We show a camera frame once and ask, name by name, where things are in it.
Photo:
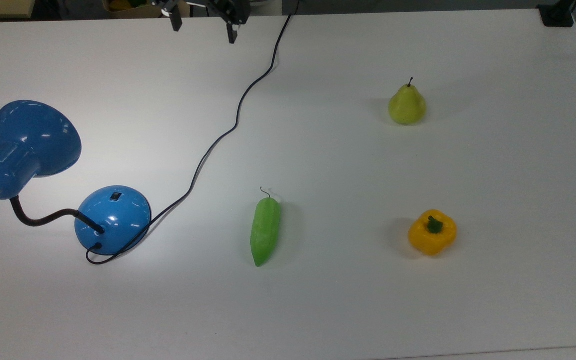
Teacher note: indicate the black camera stand clamp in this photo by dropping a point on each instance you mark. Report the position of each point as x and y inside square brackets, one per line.
[557, 14]

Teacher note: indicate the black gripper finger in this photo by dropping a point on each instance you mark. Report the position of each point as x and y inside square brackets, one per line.
[231, 33]
[176, 22]

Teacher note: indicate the yellow bin with toys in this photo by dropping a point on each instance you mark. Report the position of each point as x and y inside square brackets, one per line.
[127, 7]

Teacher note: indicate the green pear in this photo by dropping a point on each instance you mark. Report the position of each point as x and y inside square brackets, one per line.
[407, 106]

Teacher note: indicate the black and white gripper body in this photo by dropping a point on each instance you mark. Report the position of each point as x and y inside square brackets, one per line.
[222, 9]

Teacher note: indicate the yellow bell pepper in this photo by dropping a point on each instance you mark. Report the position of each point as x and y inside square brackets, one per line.
[432, 235]

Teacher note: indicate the green cucumber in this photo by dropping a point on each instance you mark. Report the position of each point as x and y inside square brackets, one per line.
[265, 232]

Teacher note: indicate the blue desk lamp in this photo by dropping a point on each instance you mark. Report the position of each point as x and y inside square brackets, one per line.
[112, 222]

